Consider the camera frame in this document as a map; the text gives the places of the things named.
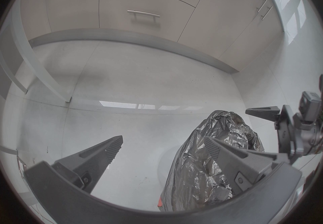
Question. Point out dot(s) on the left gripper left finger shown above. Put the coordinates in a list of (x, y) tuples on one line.
[(101, 157)]

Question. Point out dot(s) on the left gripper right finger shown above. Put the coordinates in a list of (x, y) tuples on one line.
[(232, 165)]

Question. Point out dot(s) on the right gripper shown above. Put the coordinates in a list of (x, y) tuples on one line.
[(286, 137)]

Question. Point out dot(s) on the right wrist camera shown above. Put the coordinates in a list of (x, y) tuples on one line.
[(310, 104)]

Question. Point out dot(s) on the grey chair with white frame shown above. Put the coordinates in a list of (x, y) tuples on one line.
[(37, 61)]

